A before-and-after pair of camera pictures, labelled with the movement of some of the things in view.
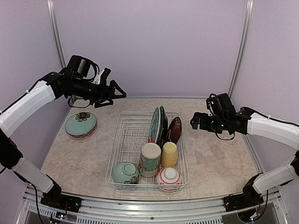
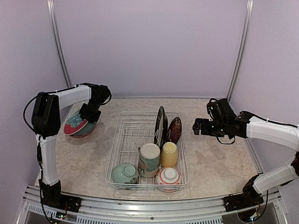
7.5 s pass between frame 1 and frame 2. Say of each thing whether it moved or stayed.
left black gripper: moved
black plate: stayed
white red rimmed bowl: stayed
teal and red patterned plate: moved
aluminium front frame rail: stayed
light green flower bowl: stayed
